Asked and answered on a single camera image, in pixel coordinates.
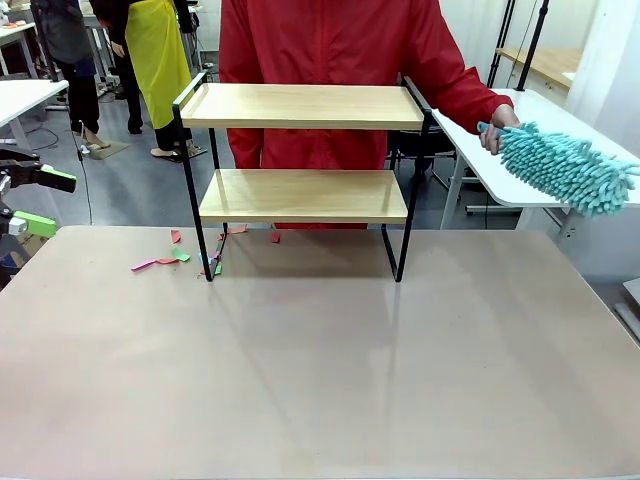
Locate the yellow apron mannequin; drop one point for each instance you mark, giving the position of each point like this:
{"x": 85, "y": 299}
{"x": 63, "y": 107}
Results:
{"x": 155, "y": 60}

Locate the grey metal rail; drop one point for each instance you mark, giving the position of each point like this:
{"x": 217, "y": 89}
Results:
{"x": 631, "y": 320}

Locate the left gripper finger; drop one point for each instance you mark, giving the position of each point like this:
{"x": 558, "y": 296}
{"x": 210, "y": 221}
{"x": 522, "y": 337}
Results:
{"x": 55, "y": 180}
{"x": 35, "y": 224}

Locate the large white side table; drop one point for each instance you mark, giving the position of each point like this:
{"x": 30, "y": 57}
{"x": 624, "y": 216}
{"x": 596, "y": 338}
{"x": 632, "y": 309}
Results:
{"x": 470, "y": 150}

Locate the person's left forearm red sleeve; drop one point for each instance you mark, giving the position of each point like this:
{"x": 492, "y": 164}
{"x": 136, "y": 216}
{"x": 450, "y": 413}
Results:
{"x": 470, "y": 100}

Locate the two-tier wooden shelf black frame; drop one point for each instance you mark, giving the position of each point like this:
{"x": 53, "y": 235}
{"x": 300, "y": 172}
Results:
{"x": 300, "y": 107}

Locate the white background table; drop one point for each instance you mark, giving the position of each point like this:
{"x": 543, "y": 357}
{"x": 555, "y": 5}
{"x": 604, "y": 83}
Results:
{"x": 25, "y": 95}

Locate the black pole on white table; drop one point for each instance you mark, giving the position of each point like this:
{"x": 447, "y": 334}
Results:
{"x": 46, "y": 42}

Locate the patterned mannequin base mat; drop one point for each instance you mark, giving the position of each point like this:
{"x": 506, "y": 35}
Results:
{"x": 200, "y": 151}

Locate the black clothed mannequin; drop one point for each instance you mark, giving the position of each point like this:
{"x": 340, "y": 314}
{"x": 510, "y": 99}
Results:
{"x": 130, "y": 90}

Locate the person's left hand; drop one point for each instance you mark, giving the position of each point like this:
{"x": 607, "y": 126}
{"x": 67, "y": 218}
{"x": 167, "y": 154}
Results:
{"x": 505, "y": 120}

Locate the red paper strip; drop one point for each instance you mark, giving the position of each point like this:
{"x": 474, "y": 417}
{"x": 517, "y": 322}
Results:
{"x": 275, "y": 236}

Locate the white background desk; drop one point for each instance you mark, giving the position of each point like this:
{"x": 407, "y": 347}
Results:
{"x": 12, "y": 35}

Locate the wooden top background table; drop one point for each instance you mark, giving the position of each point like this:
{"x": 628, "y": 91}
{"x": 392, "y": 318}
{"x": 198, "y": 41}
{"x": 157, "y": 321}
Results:
{"x": 550, "y": 62}

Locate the grey top black trousers mannequin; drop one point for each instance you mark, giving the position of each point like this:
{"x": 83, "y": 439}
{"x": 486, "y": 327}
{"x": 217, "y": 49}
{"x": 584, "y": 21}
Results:
{"x": 80, "y": 100}

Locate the green paper scrap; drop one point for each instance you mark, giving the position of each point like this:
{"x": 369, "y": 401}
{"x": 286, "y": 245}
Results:
{"x": 217, "y": 270}
{"x": 181, "y": 255}

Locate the person in red jacket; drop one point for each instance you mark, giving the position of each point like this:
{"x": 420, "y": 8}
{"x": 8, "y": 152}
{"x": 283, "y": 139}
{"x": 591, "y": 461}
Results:
{"x": 325, "y": 40}

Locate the cardboard box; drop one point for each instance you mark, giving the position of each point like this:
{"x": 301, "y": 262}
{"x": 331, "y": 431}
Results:
{"x": 32, "y": 247}

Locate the black tripod stand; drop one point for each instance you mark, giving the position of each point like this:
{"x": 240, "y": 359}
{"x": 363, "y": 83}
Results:
{"x": 499, "y": 47}

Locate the teal chenille duster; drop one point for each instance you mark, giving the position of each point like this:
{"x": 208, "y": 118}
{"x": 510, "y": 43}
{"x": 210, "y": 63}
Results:
{"x": 560, "y": 165}

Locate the black office chair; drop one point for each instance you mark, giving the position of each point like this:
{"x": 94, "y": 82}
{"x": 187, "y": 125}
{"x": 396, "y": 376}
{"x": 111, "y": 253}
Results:
{"x": 425, "y": 145}

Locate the salmon paper strip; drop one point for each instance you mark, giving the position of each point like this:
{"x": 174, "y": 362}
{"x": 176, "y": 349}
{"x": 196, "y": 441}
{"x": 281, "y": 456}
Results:
{"x": 238, "y": 229}

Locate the magenta paper strip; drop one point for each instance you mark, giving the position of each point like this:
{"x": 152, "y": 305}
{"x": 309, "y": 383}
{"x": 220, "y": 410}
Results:
{"x": 144, "y": 265}

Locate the black stand pole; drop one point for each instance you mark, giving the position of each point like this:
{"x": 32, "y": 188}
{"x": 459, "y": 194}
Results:
{"x": 532, "y": 45}

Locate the blue paper scrap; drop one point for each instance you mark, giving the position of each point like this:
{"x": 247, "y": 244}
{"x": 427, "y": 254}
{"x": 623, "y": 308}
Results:
{"x": 205, "y": 259}

